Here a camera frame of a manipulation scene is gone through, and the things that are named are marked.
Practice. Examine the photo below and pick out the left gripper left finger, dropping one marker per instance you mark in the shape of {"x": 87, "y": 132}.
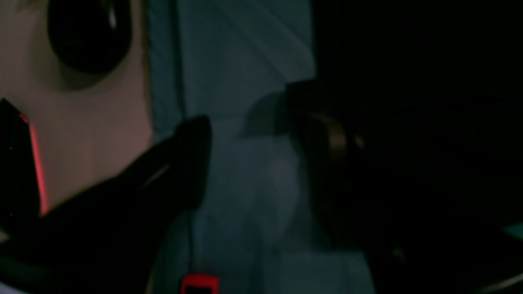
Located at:
{"x": 105, "y": 240}

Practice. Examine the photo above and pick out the black T-shirt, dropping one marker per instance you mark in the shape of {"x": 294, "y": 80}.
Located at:
{"x": 435, "y": 89}

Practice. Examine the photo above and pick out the yellow handled pliers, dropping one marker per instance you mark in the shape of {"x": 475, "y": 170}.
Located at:
{"x": 21, "y": 202}

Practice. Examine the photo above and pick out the orange blue clamp bottom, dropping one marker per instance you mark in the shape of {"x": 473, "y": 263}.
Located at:
{"x": 195, "y": 283}

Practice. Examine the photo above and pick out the black computer mouse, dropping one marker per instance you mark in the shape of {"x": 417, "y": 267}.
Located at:
{"x": 90, "y": 36}

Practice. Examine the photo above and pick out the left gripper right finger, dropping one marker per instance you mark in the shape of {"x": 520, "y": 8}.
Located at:
{"x": 417, "y": 238}

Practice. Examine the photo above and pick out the blue table cloth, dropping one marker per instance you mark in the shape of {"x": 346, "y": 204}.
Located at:
{"x": 231, "y": 60}

